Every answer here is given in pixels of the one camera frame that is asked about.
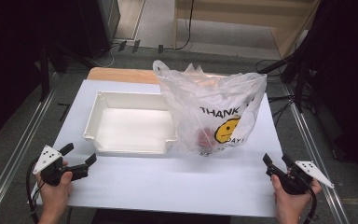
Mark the metal floor rail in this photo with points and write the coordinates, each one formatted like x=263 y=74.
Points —
x=315 y=152
x=12 y=158

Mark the person's left hand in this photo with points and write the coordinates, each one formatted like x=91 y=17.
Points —
x=56 y=196

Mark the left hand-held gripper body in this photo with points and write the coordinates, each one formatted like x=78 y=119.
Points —
x=47 y=158

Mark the wooden table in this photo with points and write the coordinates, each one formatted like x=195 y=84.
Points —
x=121 y=75

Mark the dark curtain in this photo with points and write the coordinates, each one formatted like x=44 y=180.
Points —
x=9 y=62
x=348 y=77

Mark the black metal stand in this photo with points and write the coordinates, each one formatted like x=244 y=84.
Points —
x=44 y=74

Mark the light wooden furniture frame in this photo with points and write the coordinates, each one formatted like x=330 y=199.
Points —
x=230 y=14

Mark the white plastic bin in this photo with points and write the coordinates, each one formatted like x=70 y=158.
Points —
x=130 y=124

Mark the clear plastic bag yellow face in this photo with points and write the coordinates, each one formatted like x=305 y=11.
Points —
x=211 y=102

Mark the person's right hand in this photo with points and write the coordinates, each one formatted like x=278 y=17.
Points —
x=289 y=205

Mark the white table sheet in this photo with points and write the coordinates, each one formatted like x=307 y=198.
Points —
x=167 y=180

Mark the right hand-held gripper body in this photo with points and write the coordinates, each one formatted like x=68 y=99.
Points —
x=310 y=171

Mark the black tripod stand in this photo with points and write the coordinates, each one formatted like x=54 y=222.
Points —
x=295 y=68

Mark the dark cabinet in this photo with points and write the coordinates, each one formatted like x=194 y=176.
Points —
x=108 y=15

